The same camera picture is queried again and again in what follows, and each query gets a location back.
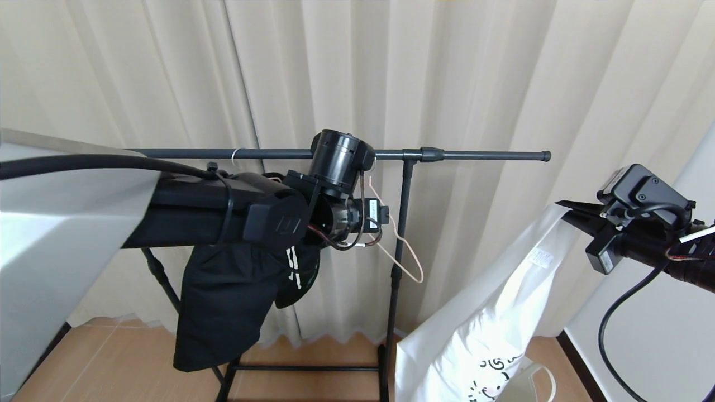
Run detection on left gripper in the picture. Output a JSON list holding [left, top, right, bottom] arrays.
[[310, 195, 390, 249]]

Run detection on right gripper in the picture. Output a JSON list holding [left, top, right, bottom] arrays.
[[585, 223, 672, 276]]

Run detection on black shorts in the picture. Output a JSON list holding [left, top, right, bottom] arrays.
[[173, 243, 322, 373]]

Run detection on white garment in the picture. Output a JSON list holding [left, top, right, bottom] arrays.
[[395, 203, 584, 402]]

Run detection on black clothes rack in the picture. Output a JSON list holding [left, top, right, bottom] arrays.
[[126, 147, 552, 402]]

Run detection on white laundry basket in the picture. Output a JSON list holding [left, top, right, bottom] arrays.
[[506, 363, 557, 402]]

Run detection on beige curtain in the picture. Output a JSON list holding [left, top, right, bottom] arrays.
[[0, 0, 715, 344]]

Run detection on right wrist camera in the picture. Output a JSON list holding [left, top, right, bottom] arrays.
[[597, 164, 696, 231]]

